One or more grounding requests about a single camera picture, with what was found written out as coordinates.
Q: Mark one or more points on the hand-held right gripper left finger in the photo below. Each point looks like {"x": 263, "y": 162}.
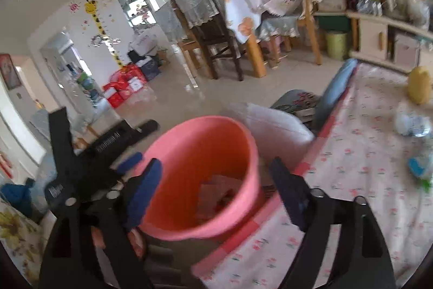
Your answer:
{"x": 143, "y": 194}

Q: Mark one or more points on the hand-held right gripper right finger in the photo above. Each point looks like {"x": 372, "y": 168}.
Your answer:
{"x": 291, "y": 194}

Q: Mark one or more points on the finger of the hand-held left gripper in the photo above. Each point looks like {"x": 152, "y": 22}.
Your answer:
{"x": 149, "y": 126}
{"x": 130, "y": 162}

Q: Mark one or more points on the pink plastic bucket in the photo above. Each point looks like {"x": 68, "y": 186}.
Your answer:
{"x": 209, "y": 153}

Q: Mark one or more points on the stack of red boxes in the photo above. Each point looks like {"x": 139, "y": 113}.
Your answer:
{"x": 123, "y": 86}

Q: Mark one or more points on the dark blue box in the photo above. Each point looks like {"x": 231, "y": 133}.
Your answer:
{"x": 151, "y": 69}

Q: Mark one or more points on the blue cloth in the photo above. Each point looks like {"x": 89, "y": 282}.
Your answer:
{"x": 17, "y": 197}

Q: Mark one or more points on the cherry print tablecloth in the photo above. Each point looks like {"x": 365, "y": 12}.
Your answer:
{"x": 355, "y": 207}

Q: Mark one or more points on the white cushion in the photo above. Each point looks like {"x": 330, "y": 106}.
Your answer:
{"x": 277, "y": 126}

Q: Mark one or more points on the white bag with dark box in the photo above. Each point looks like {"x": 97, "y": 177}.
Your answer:
{"x": 143, "y": 43}

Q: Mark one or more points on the dark patterned chair seat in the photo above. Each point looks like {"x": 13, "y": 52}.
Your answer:
{"x": 294, "y": 104}

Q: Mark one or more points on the yellow floral cloth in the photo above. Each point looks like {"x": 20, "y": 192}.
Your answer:
{"x": 18, "y": 241}

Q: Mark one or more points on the dark chair with lace cover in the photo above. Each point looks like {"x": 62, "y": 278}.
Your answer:
{"x": 209, "y": 21}

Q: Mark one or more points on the blue green wrapper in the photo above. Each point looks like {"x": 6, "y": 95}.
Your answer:
{"x": 421, "y": 170}

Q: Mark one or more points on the crumpled white blue tube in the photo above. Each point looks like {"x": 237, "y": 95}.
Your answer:
{"x": 414, "y": 124}

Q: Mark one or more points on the pink plastic stool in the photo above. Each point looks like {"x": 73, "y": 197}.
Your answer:
{"x": 271, "y": 52}

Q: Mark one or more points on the dining table with flower cloth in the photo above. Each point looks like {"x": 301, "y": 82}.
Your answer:
{"x": 242, "y": 14}

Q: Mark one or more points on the green waste bin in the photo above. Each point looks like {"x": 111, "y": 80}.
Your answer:
{"x": 337, "y": 45}

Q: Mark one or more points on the yellow pear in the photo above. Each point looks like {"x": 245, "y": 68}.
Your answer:
{"x": 421, "y": 86}

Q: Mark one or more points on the long white cabinet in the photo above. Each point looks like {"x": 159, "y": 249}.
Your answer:
{"x": 379, "y": 35}

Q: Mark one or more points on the row of glass cups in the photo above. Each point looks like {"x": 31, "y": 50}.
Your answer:
{"x": 368, "y": 6}

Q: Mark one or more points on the framed wall picture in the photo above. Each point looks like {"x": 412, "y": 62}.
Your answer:
{"x": 10, "y": 70}

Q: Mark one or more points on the giraffe wall sticker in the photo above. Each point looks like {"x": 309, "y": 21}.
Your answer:
{"x": 101, "y": 28}

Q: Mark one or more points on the sun wall sticker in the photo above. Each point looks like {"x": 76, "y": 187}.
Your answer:
{"x": 74, "y": 8}

